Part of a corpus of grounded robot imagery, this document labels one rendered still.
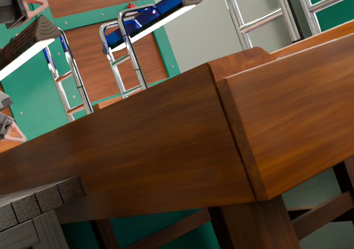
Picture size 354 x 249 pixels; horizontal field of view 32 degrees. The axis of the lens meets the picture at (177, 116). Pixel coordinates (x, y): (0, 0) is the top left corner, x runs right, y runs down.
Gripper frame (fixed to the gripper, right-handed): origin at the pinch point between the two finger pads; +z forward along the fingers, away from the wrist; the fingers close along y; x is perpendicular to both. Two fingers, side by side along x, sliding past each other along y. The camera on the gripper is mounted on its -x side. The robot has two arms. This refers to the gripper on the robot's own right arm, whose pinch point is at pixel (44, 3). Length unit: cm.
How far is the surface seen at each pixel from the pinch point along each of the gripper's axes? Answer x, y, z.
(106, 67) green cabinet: 5, 104, 77
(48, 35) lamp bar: 2.0, 26.7, 12.8
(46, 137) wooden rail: 31.7, -21.6, -21.2
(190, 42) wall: -6, 180, 194
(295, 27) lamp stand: 27, -49, 26
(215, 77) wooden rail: 33, -75, -23
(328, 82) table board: 39, -78, -6
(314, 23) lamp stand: 26, -34, 51
